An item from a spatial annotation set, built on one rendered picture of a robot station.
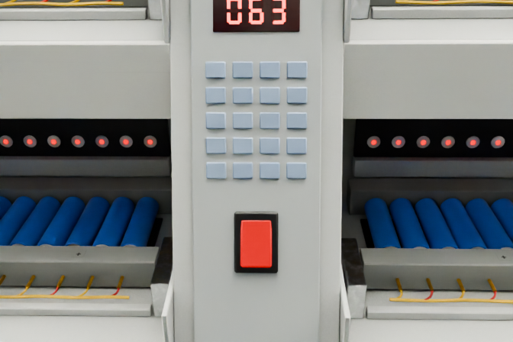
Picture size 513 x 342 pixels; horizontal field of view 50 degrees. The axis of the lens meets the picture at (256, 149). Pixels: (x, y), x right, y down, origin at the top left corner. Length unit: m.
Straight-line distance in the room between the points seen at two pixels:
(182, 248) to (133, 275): 0.09
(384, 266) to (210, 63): 0.18
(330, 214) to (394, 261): 0.09
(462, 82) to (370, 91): 0.05
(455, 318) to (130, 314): 0.21
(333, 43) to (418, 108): 0.06
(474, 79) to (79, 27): 0.23
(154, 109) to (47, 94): 0.06
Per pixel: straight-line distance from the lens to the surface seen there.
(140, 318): 0.38
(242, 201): 0.30
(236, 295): 0.32
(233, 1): 0.30
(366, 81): 0.31
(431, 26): 0.35
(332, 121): 0.30
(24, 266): 0.41
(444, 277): 0.40
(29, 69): 0.33
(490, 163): 0.50
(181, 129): 0.30
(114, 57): 0.32
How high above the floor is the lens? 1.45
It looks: 5 degrees down
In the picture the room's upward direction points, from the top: straight up
